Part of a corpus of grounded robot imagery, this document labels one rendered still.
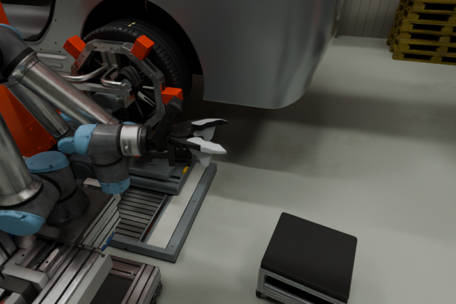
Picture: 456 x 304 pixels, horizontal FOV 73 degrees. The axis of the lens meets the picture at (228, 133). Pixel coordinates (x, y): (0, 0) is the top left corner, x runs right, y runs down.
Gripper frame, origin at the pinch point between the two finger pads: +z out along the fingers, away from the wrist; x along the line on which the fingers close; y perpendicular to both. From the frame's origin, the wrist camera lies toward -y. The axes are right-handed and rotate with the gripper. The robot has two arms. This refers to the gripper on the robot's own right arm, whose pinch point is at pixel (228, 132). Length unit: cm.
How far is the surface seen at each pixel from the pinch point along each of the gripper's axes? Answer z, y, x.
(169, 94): -31, 24, -90
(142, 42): -43, -3, -90
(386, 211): 108, 111, -100
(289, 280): 28, 90, -30
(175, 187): -36, 94, -103
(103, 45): -64, 0, -95
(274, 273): 21, 89, -33
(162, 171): -45, 87, -111
